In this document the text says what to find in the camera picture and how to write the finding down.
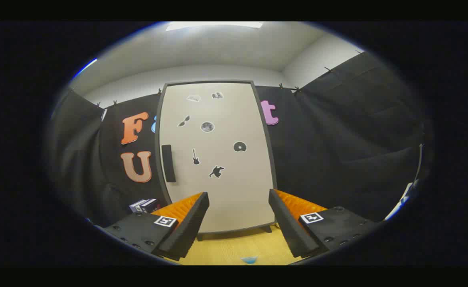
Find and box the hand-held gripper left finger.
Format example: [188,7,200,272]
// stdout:
[94,191,210,262]

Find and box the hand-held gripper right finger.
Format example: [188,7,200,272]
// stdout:
[269,189,380,259]

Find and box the black door handle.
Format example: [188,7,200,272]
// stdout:
[161,144,177,183]

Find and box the grey cabinet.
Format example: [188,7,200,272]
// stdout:
[154,80,278,242]

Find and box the black backdrop cloth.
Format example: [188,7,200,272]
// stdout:
[49,50,427,228]

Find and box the ceiling light panel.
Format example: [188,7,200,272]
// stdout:
[166,22,264,32]

